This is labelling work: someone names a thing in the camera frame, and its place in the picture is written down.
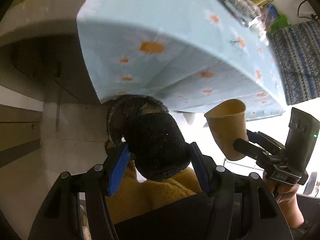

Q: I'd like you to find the brown paper cup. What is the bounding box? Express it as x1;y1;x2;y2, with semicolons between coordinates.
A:
204;99;248;161

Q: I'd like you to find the black fabric piece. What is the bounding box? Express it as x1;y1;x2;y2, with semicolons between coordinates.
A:
123;112;191;182

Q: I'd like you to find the person's right hand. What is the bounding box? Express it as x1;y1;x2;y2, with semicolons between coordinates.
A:
277;184;304;228

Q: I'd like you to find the blue patterned woven curtain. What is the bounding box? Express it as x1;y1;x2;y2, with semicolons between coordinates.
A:
269;20;319;105

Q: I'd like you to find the green packet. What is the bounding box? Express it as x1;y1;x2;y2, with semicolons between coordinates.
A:
268;15;291;33

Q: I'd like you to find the blue salt bag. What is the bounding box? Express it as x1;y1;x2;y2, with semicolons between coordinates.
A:
261;4;279;28

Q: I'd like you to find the blue daisy tablecloth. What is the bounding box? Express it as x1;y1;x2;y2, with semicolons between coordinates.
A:
76;0;286;120

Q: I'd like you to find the black power cable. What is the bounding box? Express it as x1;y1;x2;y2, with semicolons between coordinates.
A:
297;0;320;21

